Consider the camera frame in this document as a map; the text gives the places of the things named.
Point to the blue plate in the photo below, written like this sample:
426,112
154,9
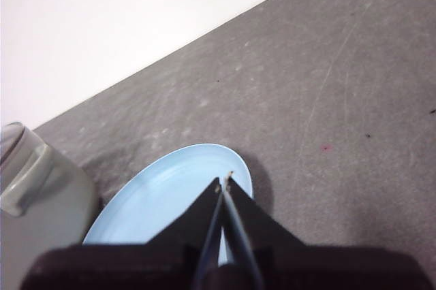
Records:
160,198

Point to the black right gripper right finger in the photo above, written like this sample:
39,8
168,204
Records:
306,266

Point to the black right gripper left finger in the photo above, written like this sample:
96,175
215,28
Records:
136,266

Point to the green electric steamer pot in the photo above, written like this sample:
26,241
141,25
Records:
44,208

